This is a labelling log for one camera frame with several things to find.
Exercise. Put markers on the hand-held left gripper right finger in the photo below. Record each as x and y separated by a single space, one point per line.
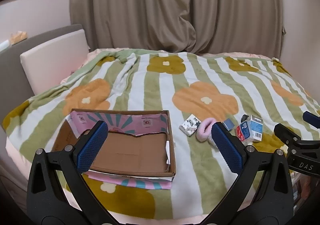
226 149

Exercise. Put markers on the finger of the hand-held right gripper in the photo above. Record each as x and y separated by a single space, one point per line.
283 131
311 117

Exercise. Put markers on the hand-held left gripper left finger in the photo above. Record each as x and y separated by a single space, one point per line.
92 147

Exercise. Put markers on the red and blue carton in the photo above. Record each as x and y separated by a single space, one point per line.
243 132

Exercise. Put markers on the light blue carton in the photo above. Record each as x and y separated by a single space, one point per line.
256 128

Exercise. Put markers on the flower print sock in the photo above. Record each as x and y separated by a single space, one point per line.
203 131

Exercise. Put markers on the cardboard box with pink lining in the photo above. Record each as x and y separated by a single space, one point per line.
130 154

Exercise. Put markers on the black and white patterned packet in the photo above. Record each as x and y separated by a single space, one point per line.
190 124

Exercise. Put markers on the small blue box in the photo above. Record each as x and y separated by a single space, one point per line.
228 124

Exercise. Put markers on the pink bed sheet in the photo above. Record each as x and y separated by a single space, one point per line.
17 162

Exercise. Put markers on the striped floral blanket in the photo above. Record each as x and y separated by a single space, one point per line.
150 94

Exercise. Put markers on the white headboard cushion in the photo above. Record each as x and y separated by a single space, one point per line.
50 64

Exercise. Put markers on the grey bed headboard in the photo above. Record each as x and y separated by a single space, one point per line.
15 77

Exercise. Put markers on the orange object on headboard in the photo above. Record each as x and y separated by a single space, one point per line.
18 36

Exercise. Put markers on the beige curtain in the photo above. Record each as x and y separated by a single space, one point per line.
162 7

